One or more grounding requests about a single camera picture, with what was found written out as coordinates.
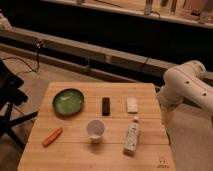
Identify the black cable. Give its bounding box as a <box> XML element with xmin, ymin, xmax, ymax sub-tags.
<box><xmin>0</xmin><ymin>39</ymin><xmax>44</xmax><ymax>76</ymax></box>

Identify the white squeeze bottle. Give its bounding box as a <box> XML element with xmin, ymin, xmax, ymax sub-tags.
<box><xmin>123</xmin><ymin>116</ymin><xmax>140</xmax><ymax>156</ymax></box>

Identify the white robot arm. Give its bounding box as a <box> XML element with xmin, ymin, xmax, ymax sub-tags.
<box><xmin>157</xmin><ymin>60</ymin><xmax>213</xmax><ymax>125</ymax></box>

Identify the black rectangular block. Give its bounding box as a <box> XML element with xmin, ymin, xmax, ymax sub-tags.
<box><xmin>102</xmin><ymin>97</ymin><xmax>110</xmax><ymax>116</ymax></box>

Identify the white paper cup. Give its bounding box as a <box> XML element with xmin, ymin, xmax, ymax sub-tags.
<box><xmin>86</xmin><ymin>120</ymin><xmax>105</xmax><ymax>143</ymax></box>

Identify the green plate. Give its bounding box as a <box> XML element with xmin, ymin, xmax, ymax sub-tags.
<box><xmin>52</xmin><ymin>88</ymin><xmax>84</xmax><ymax>116</ymax></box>

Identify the white sponge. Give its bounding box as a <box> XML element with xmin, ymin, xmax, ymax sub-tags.
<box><xmin>126</xmin><ymin>97</ymin><xmax>138</xmax><ymax>113</ymax></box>

